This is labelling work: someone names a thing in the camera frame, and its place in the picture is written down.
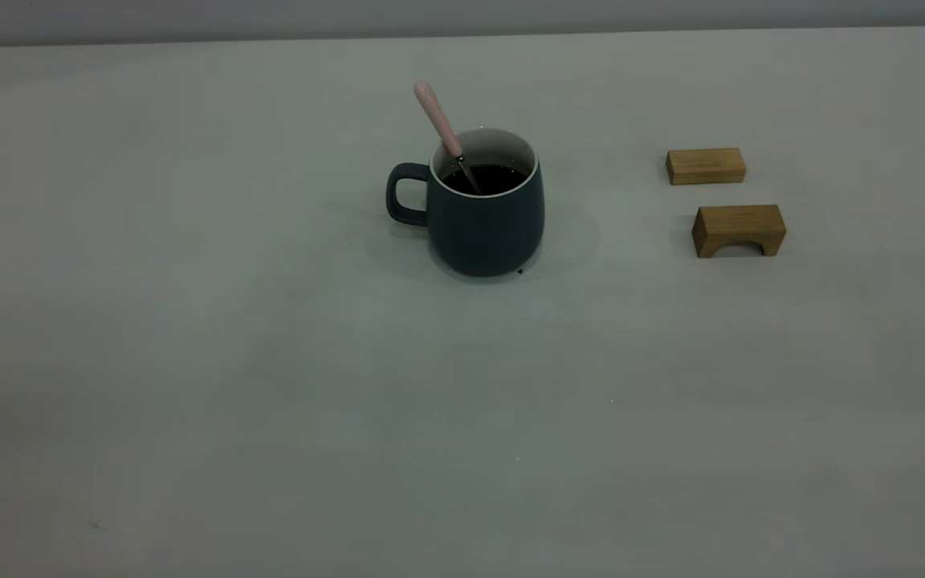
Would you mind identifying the dark grey ceramic mug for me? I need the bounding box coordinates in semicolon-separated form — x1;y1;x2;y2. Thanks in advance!
385;127;546;278

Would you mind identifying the metal spoon with pink handle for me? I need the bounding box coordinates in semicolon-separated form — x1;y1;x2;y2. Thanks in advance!
414;79;484;196

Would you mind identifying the dark coffee liquid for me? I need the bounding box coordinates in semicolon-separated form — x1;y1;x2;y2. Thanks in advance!
441;165;529;196

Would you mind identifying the flat rectangular wooden block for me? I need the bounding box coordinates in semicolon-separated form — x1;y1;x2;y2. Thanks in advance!
666;147;748;186

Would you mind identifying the arched wooden block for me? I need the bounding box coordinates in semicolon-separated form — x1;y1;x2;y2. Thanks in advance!
692;205;788;259

